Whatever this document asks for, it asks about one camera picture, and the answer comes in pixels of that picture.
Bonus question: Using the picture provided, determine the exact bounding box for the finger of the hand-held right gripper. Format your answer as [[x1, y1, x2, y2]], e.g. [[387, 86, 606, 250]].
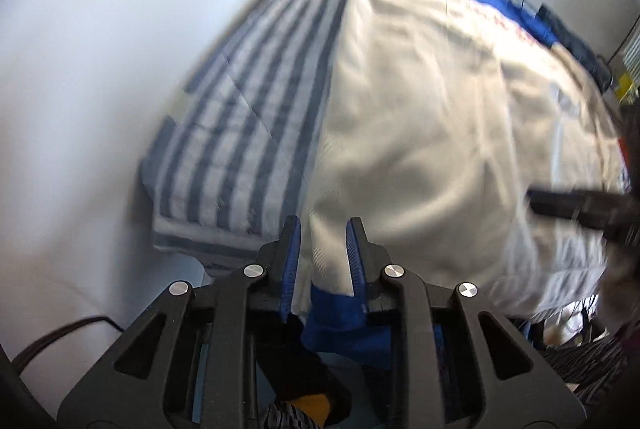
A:
[[527, 188, 640, 244]]

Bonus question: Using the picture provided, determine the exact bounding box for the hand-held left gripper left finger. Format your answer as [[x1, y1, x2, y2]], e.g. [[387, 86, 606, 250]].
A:
[[57, 215, 303, 429]]

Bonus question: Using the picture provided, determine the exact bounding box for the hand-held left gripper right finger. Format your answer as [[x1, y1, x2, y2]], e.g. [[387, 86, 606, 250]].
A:
[[345, 216, 586, 429]]

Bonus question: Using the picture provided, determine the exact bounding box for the cream and blue jacket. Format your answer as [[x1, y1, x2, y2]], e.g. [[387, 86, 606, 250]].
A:
[[295, 0, 631, 370]]

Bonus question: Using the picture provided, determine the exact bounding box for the pile of dark folded clothes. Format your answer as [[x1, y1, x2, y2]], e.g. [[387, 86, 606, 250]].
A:
[[536, 3, 613, 90]]

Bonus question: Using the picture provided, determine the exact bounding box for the black and yellow footwear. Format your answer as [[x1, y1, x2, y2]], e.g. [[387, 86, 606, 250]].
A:
[[257, 319, 352, 427]]

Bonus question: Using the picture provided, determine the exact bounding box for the yellow box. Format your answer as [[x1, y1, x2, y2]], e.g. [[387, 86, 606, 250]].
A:
[[617, 74, 638, 102]]

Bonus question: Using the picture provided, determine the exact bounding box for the blue white striped blanket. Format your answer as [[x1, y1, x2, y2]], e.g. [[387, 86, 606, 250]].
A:
[[140, 0, 436, 270]]

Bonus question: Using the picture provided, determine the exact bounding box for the black cable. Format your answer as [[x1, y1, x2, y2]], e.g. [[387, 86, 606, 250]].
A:
[[10, 316, 123, 372]]

